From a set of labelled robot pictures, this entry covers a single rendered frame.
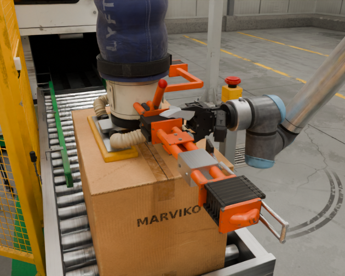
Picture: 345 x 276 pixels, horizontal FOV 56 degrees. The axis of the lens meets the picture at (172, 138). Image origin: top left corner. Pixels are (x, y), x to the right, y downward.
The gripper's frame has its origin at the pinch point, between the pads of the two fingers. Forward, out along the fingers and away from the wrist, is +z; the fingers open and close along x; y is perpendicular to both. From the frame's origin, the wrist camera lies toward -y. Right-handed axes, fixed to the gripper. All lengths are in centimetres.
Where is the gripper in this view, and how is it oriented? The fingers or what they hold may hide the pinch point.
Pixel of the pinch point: (165, 128)
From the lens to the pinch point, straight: 83.7
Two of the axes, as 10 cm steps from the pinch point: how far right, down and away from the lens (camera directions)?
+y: -3.6, -4.1, 8.3
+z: -9.3, 1.5, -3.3
